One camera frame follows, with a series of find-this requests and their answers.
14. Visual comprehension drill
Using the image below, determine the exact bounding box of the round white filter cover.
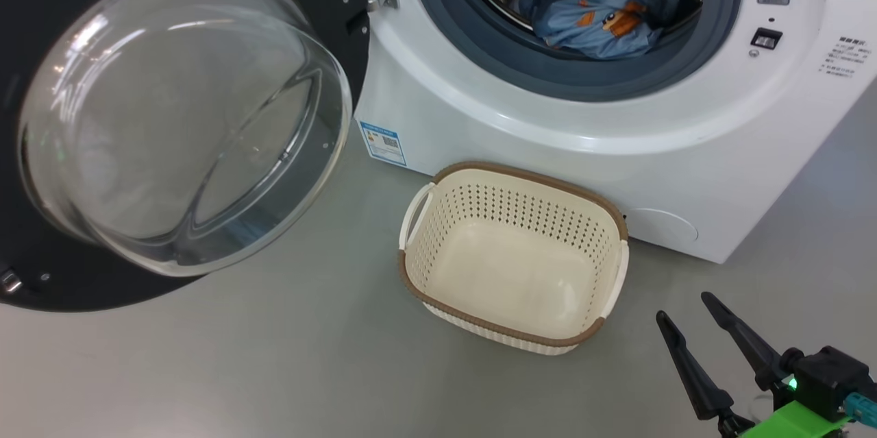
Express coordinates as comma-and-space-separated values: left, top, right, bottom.
627, 208, 700, 243

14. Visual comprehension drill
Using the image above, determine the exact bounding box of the teal cable connector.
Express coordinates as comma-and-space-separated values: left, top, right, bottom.
844, 393, 877, 425

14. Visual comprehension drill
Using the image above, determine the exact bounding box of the small printed text label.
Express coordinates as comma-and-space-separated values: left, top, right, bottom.
819, 37, 874, 77

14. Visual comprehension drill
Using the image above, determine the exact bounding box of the blue garment with orange print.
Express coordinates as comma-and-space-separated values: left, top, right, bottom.
534, 0, 680, 60
515, 0, 580, 34

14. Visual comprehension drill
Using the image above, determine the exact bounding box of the blue energy label sticker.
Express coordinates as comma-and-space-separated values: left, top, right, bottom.
359, 121, 407, 167

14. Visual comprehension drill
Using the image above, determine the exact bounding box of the cream perforated plastic laundry basket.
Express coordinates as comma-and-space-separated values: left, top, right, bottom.
398, 161, 630, 356

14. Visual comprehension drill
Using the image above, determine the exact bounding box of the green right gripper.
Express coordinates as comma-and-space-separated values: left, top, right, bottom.
656, 291, 857, 438

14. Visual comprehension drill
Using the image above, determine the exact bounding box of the white front-load washing machine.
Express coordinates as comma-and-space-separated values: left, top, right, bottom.
353, 0, 877, 264

